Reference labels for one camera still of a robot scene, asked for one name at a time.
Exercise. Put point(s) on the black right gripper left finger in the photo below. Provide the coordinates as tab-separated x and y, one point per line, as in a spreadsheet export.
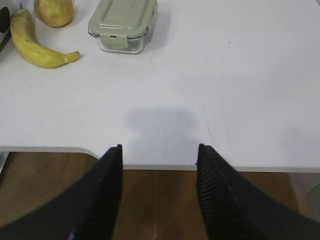
87	210

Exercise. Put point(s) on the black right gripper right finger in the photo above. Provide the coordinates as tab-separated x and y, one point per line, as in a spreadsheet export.
234	209

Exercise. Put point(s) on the green lid glass container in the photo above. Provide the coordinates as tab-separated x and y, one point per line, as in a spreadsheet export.
123	26

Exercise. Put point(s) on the yellow banana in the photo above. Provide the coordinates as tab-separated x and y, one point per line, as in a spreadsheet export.
22	31

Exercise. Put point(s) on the yellow pear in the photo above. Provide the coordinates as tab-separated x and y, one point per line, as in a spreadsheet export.
54	13

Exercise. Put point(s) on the navy blue lunch bag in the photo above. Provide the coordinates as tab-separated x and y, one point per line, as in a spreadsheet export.
5	21

